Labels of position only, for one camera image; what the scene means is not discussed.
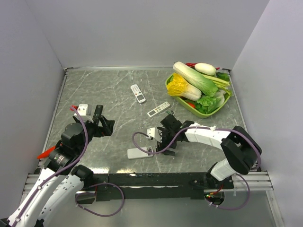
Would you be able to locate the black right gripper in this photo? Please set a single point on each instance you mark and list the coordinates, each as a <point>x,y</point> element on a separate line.
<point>162,144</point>

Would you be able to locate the green lettuce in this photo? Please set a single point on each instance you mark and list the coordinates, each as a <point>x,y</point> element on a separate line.
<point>206,104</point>

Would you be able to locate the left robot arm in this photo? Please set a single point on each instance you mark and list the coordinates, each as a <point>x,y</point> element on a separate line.
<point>60,178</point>

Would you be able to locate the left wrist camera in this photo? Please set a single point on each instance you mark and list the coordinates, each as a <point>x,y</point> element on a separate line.
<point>84,111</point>

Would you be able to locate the white remote control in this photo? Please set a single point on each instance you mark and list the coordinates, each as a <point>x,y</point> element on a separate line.
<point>135,153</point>

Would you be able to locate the green napa cabbage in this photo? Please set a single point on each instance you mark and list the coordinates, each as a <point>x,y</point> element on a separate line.
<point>196,79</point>

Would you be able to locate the black remote control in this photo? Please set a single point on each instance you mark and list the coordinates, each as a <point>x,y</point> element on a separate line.
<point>97,113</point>

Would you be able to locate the green celery stalks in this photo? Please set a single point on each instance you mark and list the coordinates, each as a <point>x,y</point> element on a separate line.
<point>222,81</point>

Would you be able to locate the red chili pepper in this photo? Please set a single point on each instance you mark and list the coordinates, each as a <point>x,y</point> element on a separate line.
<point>191,64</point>

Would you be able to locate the white radish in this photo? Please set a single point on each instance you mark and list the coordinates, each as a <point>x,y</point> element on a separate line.
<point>205,68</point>

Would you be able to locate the yellow napa cabbage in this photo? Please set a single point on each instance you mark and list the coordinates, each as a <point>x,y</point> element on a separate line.
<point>178,86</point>

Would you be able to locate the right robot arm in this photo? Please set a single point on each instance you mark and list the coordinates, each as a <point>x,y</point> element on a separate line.
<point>242,153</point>

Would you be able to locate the white remote with screen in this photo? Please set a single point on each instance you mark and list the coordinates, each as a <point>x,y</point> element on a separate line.
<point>138,94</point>

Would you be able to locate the green plastic tray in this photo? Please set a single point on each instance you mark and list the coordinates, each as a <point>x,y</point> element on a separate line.
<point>190,105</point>

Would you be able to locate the small white button remote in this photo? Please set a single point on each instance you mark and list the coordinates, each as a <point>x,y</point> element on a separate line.
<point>164,106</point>

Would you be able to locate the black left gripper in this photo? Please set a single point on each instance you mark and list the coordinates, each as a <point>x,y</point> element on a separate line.
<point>105,129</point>

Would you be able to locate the orange carrot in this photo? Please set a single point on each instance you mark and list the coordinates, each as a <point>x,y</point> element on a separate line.
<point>46,153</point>

